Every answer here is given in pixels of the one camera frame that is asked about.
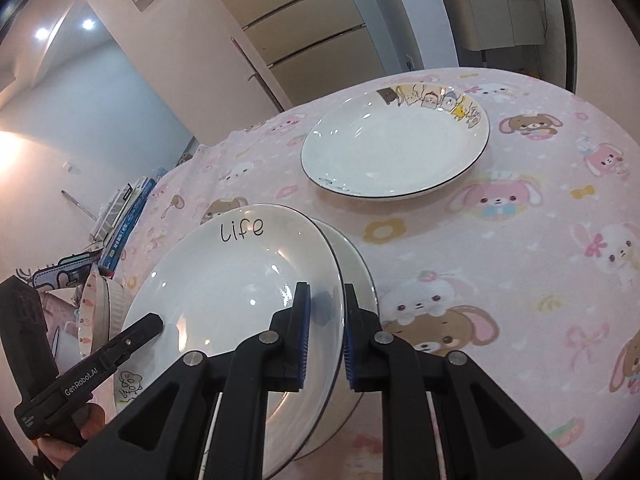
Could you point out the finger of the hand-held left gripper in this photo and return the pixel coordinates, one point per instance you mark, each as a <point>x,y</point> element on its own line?
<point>135,332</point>

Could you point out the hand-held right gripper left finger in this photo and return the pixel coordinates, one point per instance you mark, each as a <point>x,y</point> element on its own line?
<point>301,340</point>

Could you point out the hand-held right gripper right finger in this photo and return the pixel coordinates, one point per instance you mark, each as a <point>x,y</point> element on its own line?
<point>350,365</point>

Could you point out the pink strawberry print bowl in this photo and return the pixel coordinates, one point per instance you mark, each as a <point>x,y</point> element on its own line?
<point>85,320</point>

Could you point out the cartoon print white plate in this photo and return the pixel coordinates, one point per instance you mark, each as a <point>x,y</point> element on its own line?
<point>357,270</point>
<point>390,150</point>

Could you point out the white plate black script print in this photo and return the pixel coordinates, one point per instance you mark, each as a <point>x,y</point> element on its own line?
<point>225,290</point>

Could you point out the person's left hand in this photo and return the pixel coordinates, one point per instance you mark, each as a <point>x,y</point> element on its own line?
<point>60,452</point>

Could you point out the pink bag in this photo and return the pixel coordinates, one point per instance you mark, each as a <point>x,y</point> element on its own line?
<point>57,307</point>

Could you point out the blue white cartoon pencil case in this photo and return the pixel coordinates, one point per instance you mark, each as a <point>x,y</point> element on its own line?
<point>55,275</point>

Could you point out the grey patterned box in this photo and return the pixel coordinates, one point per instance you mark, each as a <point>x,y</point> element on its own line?
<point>112,210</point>

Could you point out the metal broom pole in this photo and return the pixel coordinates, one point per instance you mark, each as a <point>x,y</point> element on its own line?
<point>77,204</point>

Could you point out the thin blue textbook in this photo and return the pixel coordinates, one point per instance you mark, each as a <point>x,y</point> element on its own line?
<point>152,182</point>

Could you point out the recessed ceiling light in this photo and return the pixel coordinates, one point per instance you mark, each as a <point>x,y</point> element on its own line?
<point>88,24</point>
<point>41,33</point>

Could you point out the beige refrigerator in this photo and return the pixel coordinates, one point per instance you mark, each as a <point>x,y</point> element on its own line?
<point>310,20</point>

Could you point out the beige vanity cabinet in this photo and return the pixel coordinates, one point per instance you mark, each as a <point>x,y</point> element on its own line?
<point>495,17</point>

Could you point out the white wall switch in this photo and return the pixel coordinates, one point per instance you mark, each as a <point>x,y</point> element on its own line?
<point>72,168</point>

